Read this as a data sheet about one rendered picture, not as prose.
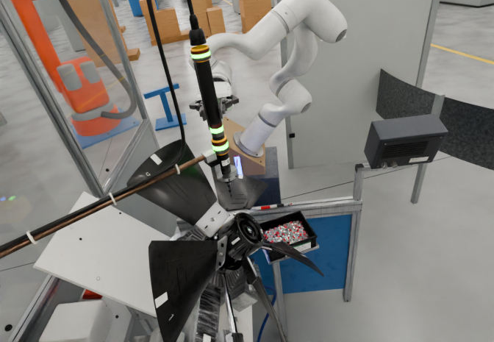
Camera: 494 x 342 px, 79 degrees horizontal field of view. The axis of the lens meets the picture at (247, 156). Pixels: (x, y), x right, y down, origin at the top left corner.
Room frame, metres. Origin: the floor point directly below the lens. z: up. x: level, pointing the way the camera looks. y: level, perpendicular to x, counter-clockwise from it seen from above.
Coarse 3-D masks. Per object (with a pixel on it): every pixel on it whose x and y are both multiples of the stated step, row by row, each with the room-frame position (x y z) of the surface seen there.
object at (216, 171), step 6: (204, 156) 0.67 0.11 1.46; (210, 156) 0.67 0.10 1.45; (204, 162) 0.69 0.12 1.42; (210, 162) 0.67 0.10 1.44; (216, 162) 0.67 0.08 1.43; (216, 168) 0.67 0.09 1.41; (234, 168) 0.71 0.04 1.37; (216, 174) 0.67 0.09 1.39; (222, 174) 0.69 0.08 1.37; (228, 174) 0.69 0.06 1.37; (234, 174) 0.68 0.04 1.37; (222, 180) 0.67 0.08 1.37; (228, 180) 0.67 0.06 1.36
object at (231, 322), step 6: (222, 276) 0.54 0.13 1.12; (228, 294) 0.48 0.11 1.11; (228, 300) 0.47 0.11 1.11; (228, 306) 0.45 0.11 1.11; (228, 312) 0.44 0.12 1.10; (228, 318) 0.42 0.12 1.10; (234, 318) 0.42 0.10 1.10; (228, 324) 0.41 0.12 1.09; (234, 324) 0.41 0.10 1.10; (234, 330) 0.39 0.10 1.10
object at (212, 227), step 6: (216, 204) 0.67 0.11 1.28; (210, 210) 0.66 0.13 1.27; (216, 210) 0.66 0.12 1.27; (222, 210) 0.66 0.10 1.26; (204, 216) 0.64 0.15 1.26; (210, 216) 0.65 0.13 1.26; (216, 216) 0.65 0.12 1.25; (222, 216) 0.65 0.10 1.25; (228, 216) 0.65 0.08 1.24; (198, 222) 0.63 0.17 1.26; (204, 222) 0.63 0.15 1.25; (210, 222) 0.64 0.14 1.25; (216, 222) 0.64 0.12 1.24; (222, 222) 0.64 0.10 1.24; (204, 228) 0.62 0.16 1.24; (210, 228) 0.62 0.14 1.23; (216, 228) 0.63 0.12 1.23; (210, 234) 0.61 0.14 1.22
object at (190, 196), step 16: (176, 144) 0.79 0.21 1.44; (144, 176) 0.68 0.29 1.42; (176, 176) 0.71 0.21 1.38; (192, 176) 0.72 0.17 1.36; (144, 192) 0.65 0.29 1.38; (160, 192) 0.66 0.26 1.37; (176, 192) 0.67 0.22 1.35; (192, 192) 0.68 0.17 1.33; (208, 192) 0.69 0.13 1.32; (176, 208) 0.64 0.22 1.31; (192, 208) 0.65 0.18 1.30; (208, 208) 0.66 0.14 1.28; (192, 224) 0.62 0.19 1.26
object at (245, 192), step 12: (216, 180) 0.91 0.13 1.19; (240, 180) 0.91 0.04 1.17; (252, 180) 0.92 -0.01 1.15; (216, 192) 0.84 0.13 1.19; (228, 192) 0.84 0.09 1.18; (240, 192) 0.83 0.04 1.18; (252, 192) 0.83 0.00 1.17; (228, 204) 0.76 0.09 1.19; (240, 204) 0.76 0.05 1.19; (252, 204) 0.75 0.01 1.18
